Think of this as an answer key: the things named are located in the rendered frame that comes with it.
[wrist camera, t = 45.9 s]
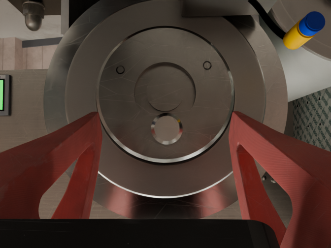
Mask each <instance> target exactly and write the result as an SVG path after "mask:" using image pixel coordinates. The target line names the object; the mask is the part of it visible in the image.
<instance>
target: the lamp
mask: <svg viewBox="0 0 331 248"><path fill-rule="evenodd" d="M2 100H3V80H0V110H2Z"/></svg>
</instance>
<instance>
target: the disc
mask: <svg viewBox="0 0 331 248"><path fill-rule="evenodd" d="M141 1H145V0H100V1H98V2H97V3H95V4H94V5H93V6H91V7H90V8H89V9H87V10H86V11H85V12H84V13H83V14H82V15H81V16H80V17H79V18H78V19H77V20H76V21H75V22H74V23H73V24H72V25H71V26H70V28H69V29H68V30H67V32H66V33H65V35H64V36H63V38H62V39H61V41H60V43H59V44H58V46H57V48H56V50H55V52H54V55H53V57H52V59H51V62H50V65H49V68H48V71H47V75H46V80H45V86H44V96H43V109H44V119H45V125H46V130H47V134H49V133H52V132H54V131H56V130H58V129H60V128H62V127H64V126H66V125H67V124H68V123H67V119H66V111H65V87H66V79H67V74H68V71H69V67H70V65H71V62H72V59H73V57H74V55H75V53H76V51H77V50H78V48H79V46H80V45H81V43H82V42H83V40H84V39H85V38H86V36H87V35H88V34H89V33H90V32H91V30H92V29H93V28H94V27H96V26H97V25H98V24H99V23H100V22H101V21H102V20H104V19H105V18H106V17H108V16H109V15H111V14H112V13H114V12H116V11H118V10H120V9H122V8H124V7H126V6H129V5H131V4H134V3H137V2H141ZM223 17H225V18H226V19H227V20H229V21H230V22H231V23H232V24H233V25H234V26H235V27H237V28H238V29H239V31H240V32H241V33H242V34H243V35H244V36H245V38H246V39H247V40H248V42H249V43H250V45H251V46H252V48H253V50H254V52H255V54H256V55H257V58H258V60H259V62H260V65H261V68H262V71H263V75H264V79H265V88H266V109H265V117H264V122H263V124H264V125H266V126H268V127H270V128H272V129H274V130H276V131H278V132H280V133H283V134H284V131H285V126H286V120H287V112H288V92H287V84H286V78H285V74H284V70H283V67H282V64H281V61H280V58H279V56H278V54H277V52H276V50H275V48H274V46H273V44H272V42H271V40H270V39H269V37H268V36H267V34H266V33H265V31H264V30H263V28H262V27H261V26H260V25H259V24H258V22H257V21H256V20H255V19H254V18H253V17H252V16H251V15H231V16H223ZM93 200H94V201H95V202H97V203H98V204H100V205H101V206H103V207H105V208H107V209H108V210H111V211H113V212H115V213H117V214H119V215H122V216H124V217H128V218H131V219H200V218H203V217H207V216H209V215H212V214H214V213H216V212H219V211H221V210H222V209H224V208H226V207H228V206H229V205H231V204H233V203H234V202H236V201H237V200H238V196H237V191H236V185H235V180H234V175H233V172H232V173H231V174H230V175H229V176H228V177H226V178H225V179H224V180H222V181H221V182H219V183H218V184H216V185H214V186H212V187H210V188H208V189H206V190H204V191H201V192H198V193H195V194H192V195H188V196H183V197H175V198H155V197H148V196H143V195H139V194H135V193H132V192H129V191H127V190H124V189H122V188H120V187H118V186H116V185H115V184H113V183H111V182H110V181H108V180H107V179H105V178H104V177H103V176H102V175H100V174H99V173H98V176H97V181H96V186H95V191H94V196H93Z"/></svg>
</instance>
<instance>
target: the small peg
mask: <svg viewBox="0 0 331 248"><path fill-rule="evenodd" d="M182 131H183V126H182V123H181V121H180V119H179V118H178V117H177V116H176V115H174V114H172V113H162V114H160V115H158V116H156V117H155V118H154V120H153V122H152V125H151V132H152V135H153V137H154V138H155V140H157V141H158V142H159V143H161V144H164V145H170V144H173V143H174V142H176V141H177V140H178V139H179V138H180V137H181V135H182Z"/></svg>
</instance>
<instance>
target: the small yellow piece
mask: <svg viewBox="0 0 331 248"><path fill-rule="evenodd" d="M248 2H249V3H250V4H251V5H252V6H253V7H254V8H255V9H256V11H257V12H258V13H259V15H260V16H261V18H262V19H263V21H264V22H265V23H266V25H267V26H268V27H269V28H270V29H271V30H272V32H273V33H275V34H276V35H277V36H278V37H279V38H281V39H282V40H283V42H284V45H285V46H286V47H287V48H288V49H292V50H294V49H297V48H299V47H300V46H302V45H303V44H304V43H306V42H307V41H308V40H310V39H311V38H312V37H314V36H315V35H316V34H317V32H319V31H320V30H321V29H322V28H323V27H324V26H325V18H324V16H323V15H322V14H321V13H320V12H317V11H312V12H309V13H308V14H307V15H306V16H305V17H304V18H302V19H300V20H299V21H298V22H297V23H296V24H295V25H294V26H293V27H292V28H291V29H290V30H289V31H288V32H287V33H285V32H284V31H282V30H281V29H280V28H279V27H278V26H277V25H276V24H275V23H274V22H273V21H272V20H271V18H270V17H269V15H268V14H267V13H266V11H265V10H264V8H263V7H262V6H261V4H260V3H259V2H258V1H257V0H248Z"/></svg>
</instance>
